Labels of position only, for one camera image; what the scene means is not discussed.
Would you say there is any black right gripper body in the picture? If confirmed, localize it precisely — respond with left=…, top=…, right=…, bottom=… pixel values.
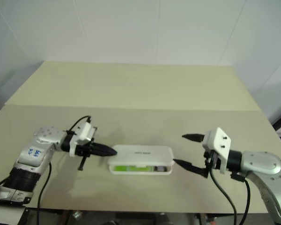
left=203, top=150, right=222, bottom=170

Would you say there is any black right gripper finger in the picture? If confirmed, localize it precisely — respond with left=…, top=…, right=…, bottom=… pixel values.
left=173, top=158, right=209, bottom=178
left=182, top=133, right=206, bottom=143

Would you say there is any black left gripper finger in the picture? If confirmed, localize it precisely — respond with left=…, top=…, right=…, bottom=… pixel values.
left=91, top=143, right=118, bottom=154
left=91, top=150, right=118, bottom=158

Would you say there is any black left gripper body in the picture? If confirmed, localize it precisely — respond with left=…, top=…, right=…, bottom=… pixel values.
left=74, top=142, right=94, bottom=171

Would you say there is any green marker pen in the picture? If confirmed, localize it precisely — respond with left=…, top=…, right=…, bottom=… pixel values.
left=114, top=165, right=155, bottom=173

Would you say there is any white hard pencil case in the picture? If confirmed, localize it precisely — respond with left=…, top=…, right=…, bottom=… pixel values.
left=107, top=144, right=175, bottom=175

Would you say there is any round silver metal part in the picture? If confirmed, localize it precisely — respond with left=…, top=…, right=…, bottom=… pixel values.
left=71, top=206, right=83, bottom=222

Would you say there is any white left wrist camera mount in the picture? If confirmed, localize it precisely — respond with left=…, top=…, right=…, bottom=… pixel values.
left=68, top=121, right=98, bottom=158

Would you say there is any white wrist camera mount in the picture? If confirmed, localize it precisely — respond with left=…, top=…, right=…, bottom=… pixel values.
left=201, top=127, right=232, bottom=175
left=68, top=121, right=98, bottom=158

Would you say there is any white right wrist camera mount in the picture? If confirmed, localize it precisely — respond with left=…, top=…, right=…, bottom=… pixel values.
left=201, top=127, right=232, bottom=175

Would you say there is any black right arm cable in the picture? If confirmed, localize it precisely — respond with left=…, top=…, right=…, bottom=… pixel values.
left=208, top=167, right=251, bottom=225

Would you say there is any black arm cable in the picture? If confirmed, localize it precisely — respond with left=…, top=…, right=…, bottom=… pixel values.
left=37, top=115, right=92, bottom=225
left=208, top=167, right=251, bottom=225

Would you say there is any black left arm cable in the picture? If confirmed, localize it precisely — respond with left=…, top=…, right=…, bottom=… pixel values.
left=37, top=115, right=92, bottom=225

